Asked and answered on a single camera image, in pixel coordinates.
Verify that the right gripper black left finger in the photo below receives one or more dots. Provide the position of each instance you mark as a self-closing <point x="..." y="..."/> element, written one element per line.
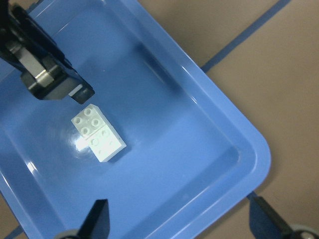
<point x="97" y="223"/>

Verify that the long white block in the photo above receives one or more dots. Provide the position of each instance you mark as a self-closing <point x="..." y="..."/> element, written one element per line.
<point x="105" y="143"/>

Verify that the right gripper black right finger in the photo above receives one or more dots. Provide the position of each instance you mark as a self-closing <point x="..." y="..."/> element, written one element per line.
<point x="266" y="223"/>

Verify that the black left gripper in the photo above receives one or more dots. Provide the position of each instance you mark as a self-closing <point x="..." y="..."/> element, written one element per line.
<point x="45" y="71"/>

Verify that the small white block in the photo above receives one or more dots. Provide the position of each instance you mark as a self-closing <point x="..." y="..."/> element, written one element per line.
<point x="89" y="121"/>

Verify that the blue plastic tray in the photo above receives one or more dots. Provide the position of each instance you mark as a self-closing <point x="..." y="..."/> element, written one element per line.
<point x="191" y="155"/>

